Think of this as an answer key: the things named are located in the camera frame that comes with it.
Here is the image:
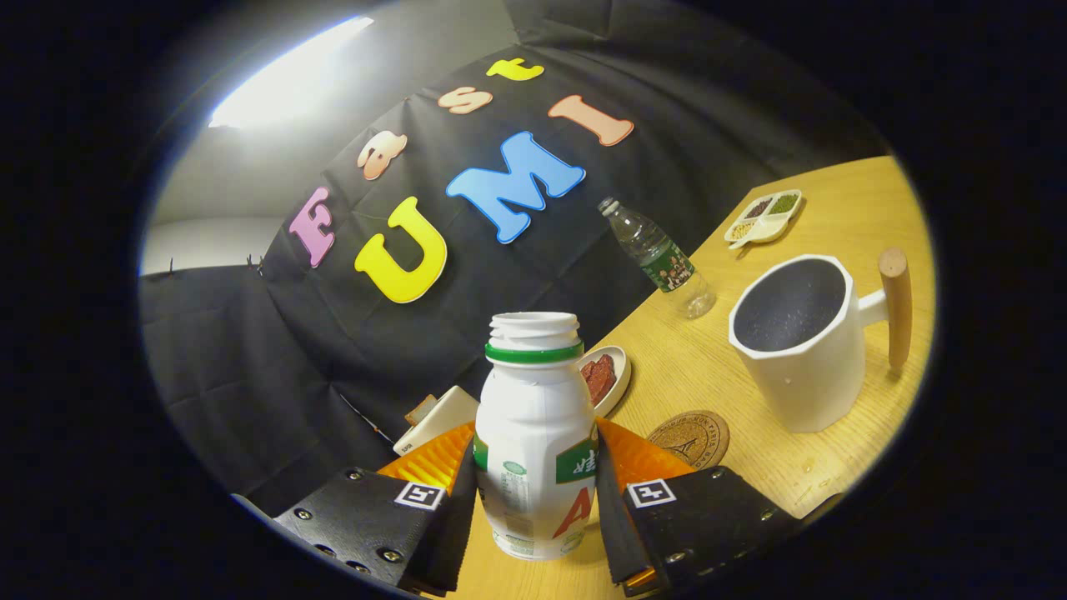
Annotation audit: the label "red meat slices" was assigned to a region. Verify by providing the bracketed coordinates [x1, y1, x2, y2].
[581, 353, 618, 406]

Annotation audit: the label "white cup with wooden handle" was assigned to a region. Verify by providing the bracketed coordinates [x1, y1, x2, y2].
[728, 247, 913, 434]

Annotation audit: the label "black backdrop cloth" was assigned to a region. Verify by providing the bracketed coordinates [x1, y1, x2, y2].
[138, 0, 893, 518]

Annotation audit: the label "wooden table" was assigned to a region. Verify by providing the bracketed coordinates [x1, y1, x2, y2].
[433, 155, 936, 600]

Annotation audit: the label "round white plate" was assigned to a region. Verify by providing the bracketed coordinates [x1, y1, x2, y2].
[577, 345, 632, 419]

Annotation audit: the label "clear plastic water bottle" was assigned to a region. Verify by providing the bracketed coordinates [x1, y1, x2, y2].
[598, 197, 717, 321]

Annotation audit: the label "white juice bottle green label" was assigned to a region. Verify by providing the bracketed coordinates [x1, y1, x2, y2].
[473, 311, 601, 562]

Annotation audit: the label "white divided tray with beans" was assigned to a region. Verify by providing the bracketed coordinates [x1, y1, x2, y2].
[724, 189, 804, 250]

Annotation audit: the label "white toaster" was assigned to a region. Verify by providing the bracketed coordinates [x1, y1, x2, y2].
[392, 385, 481, 456]

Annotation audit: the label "ceiling light panel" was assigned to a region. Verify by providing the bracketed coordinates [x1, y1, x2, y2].
[208, 15, 376, 130]

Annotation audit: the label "round cork coaster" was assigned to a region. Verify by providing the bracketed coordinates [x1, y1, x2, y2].
[646, 410, 731, 471]

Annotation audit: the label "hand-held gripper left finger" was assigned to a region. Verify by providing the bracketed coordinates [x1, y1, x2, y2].
[272, 421, 479, 596]

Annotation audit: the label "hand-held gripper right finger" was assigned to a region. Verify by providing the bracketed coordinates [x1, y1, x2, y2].
[594, 417, 799, 598]

